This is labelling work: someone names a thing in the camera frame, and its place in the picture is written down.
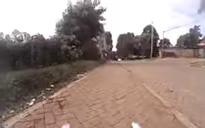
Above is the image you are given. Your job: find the red brick path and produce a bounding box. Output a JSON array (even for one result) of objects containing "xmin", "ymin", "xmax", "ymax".
[{"xmin": 9, "ymin": 62, "xmax": 191, "ymax": 128}]

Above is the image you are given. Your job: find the large dark tree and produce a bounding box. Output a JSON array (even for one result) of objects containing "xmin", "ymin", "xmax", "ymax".
[{"xmin": 54, "ymin": 0, "xmax": 108, "ymax": 62}]

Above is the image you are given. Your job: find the broad dark tree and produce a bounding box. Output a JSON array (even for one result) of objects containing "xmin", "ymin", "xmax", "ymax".
[{"xmin": 134, "ymin": 24, "xmax": 160, "ymax": 59}]

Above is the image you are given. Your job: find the street lamp pole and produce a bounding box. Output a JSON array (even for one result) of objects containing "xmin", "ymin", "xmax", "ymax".
[{"xmin": 161, "ymin": 24, "xmax": 188, "ymax": 58}]

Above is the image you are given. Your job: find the raised kerb divider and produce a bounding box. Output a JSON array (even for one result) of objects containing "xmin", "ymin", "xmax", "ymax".
[{"xmin": 118, "ymin": 63, "xmax": 199, "ymax": 128}]

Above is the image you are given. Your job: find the grass verge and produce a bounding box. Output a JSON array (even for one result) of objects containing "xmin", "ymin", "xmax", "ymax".
[{"xmin": 0, "ymin": 59, "xmax": 103, "ymax": 121}]

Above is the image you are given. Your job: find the reddish paved road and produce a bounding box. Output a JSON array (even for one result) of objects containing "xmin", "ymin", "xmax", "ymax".
[{"xmin": 118, "ymin": 58, "xmax": 205, "ymax": 128}]

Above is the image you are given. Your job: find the dark hedge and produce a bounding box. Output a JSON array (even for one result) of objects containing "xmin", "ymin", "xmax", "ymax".
[{"xmin": 0, "ymin": 31, "xmax": 63, "ymax": 75}]

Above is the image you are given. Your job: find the pale kerb strip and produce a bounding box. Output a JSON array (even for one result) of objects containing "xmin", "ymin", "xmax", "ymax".
[{"xmin": 2, "ymin": 63, "xmax": 104, "ymax": 128}]

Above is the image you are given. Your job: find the low boundary wall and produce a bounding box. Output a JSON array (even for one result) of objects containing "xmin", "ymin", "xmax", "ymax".
[{"xmin": 159, "ymin": 47, "xmax": 205, "ymax": 59}]

